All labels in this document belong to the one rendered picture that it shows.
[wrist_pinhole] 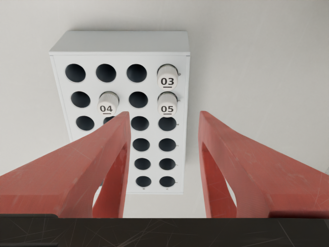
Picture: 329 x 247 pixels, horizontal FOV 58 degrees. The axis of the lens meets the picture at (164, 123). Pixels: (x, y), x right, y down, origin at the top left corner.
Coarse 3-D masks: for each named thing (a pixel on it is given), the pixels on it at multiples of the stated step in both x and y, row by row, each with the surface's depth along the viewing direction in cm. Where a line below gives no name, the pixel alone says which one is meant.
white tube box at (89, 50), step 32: (96, 32) 20; (128, 32) 20; (160, 32) 20; (64, 64) 18; (96, 64) 18; (128, 64) 18; (160, 64) 18; (64, 96) 19; (96, 96) 19; (128, 96) 19; (96, 128) 21; (160, 128) 21; (160, 160) 22; (96, 192) 25; (128, 192) 24; (160, 192) 24
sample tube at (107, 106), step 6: (102, 96) 19; (108, 96) 19; (114, 96) 19; (102, 102) 18; (108, 102) 18; (114, 102) 18; (102, 108) 18; (108, 108) 18; (114, 108) 18; (102, 114) 19; (108, 114) 19
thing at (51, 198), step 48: (96, 144) 8; (0, 192) 6; (48, 192) 6; (0, 240) 5; (48, 240) 5; (96, 240) 5; (144, 240) 5; (192, 240) 5; (240, 240) 5; (288, 240) 5
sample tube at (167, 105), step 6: (162, 96) 19; (168, 96) 19; (174, 96) 19; (162, 102) 18; (168, 102) 18; (174, 102) 18; (162, 108) 18; (168, 108) 18; (174, 108) 18; (162, 114) 19; (168, 114) 19; (174, 114) 19
